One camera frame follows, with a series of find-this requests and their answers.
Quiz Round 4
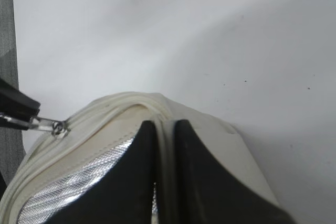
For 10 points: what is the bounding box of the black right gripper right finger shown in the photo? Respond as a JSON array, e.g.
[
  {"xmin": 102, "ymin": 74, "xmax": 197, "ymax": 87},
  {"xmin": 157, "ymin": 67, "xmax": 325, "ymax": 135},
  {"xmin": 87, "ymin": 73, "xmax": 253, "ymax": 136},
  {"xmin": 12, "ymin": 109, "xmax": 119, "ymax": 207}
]
[{"xmin": 174, "ymin": 120, "xmax": 295, "ymax": 224}]

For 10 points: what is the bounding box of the cream canvas zipper bag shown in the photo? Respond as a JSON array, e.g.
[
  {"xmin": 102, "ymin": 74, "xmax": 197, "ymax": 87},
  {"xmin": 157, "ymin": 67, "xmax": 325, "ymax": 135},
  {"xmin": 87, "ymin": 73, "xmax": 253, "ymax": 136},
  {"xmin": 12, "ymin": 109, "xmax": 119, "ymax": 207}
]
[{"xmin": 1, "ymin": 92, "xmax": 275, "ymax": 223}]

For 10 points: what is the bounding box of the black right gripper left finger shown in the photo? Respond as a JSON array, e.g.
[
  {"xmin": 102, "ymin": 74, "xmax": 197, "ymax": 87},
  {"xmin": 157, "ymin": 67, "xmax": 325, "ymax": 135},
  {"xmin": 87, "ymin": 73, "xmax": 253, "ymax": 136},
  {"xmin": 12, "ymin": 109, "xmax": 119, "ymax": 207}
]
[{"xmin": 47, "ymin": 121, "xmax": 157, "ymax": 223}]

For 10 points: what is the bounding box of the metal zipper pull ring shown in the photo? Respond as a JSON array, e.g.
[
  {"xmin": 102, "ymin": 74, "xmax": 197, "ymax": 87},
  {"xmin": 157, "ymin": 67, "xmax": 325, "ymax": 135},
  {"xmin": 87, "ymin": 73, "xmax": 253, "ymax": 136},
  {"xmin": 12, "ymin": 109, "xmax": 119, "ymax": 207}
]
[{"xmin": 0, "ymin": 112, "xmax": 72, "ymax": 140}]

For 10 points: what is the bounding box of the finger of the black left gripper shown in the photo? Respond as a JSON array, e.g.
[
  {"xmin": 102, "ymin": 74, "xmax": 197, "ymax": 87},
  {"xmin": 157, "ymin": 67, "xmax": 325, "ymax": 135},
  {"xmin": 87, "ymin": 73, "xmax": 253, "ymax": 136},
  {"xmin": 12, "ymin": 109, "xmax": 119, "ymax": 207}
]
[{"xmin": 1, "ymin": 79, "xmax": 40, "ymax": 122}]

